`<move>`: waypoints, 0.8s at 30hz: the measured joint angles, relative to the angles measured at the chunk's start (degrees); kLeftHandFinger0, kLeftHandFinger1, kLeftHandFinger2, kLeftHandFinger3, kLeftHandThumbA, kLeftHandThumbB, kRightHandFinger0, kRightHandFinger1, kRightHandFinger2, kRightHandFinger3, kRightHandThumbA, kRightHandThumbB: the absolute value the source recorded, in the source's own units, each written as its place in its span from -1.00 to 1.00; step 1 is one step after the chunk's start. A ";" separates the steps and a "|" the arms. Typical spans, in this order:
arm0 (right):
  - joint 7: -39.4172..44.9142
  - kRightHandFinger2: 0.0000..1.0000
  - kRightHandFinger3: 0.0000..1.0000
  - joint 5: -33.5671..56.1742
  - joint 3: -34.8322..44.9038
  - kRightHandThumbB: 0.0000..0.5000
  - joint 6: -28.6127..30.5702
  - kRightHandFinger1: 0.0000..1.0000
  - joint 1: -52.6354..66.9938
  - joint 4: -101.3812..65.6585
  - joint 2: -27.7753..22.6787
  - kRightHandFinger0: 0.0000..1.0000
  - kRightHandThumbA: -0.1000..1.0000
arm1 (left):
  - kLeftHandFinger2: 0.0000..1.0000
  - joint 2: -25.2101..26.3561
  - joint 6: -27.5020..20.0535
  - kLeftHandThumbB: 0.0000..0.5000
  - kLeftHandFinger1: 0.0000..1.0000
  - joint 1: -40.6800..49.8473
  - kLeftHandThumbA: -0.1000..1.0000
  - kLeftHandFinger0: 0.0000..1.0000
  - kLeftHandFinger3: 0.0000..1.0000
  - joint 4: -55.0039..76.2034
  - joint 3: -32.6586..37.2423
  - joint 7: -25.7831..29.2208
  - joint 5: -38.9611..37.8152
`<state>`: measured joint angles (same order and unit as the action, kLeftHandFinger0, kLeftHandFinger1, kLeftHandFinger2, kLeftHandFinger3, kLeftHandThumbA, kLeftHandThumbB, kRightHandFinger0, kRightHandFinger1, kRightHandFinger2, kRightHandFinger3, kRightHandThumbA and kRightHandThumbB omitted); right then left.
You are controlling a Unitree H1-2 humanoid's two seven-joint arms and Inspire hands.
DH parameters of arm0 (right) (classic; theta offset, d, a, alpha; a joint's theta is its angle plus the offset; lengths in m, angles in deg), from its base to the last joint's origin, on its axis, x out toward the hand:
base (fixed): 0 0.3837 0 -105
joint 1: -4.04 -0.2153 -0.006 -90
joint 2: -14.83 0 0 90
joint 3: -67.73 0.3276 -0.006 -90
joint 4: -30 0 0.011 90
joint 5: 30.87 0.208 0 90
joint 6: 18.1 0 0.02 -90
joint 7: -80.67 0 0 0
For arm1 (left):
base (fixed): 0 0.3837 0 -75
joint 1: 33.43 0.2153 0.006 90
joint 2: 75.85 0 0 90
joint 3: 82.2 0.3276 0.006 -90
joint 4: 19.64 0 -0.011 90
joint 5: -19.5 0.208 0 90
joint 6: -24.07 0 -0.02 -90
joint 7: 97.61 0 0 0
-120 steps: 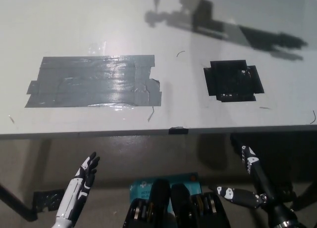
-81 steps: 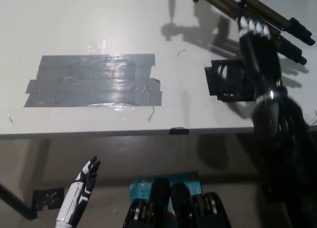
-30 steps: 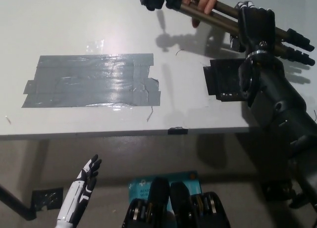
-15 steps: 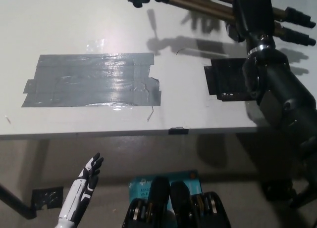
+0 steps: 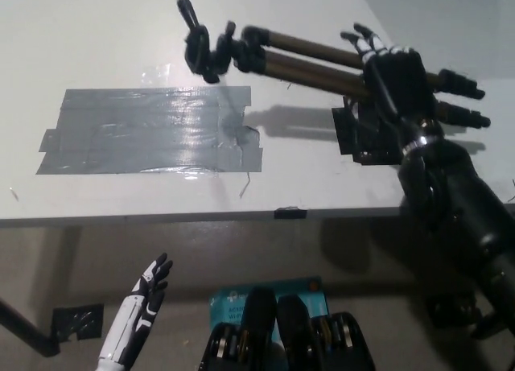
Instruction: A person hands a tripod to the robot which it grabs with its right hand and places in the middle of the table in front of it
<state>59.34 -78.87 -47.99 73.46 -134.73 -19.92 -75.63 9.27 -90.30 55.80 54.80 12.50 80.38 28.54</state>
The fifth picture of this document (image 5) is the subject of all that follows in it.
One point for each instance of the black tape square patch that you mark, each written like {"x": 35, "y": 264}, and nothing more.
{"x": 362, "y": 145}

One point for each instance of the teal cardboard router box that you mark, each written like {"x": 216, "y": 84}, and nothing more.
{"x": 316, "y": 302}

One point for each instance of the small black edge tape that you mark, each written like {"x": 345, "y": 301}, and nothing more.
{"x": 289, "y": 212}

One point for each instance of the grey duct tape patch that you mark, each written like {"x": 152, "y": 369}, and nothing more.
{"x": 149, "y": 133}

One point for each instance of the clear tape patch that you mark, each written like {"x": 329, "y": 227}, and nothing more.
{"x": 155, "y": 73}

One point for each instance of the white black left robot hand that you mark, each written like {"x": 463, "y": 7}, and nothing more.
{"x": 130, "y": 318}

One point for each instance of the black floor tape piece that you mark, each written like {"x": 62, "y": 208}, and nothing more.
{"x": 76, "y": 320}

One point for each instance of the black slanted table leg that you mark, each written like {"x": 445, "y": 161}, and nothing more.
{"x": 24, "y": 326}

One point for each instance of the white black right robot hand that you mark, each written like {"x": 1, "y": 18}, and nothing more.
{"x": 402, "y": 89}

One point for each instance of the black table leg with foot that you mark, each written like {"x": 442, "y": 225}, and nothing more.
{"x": 497, "y": 324}

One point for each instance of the black and bronze tripod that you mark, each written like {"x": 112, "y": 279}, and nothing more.
{"x": 306, "y": 49}

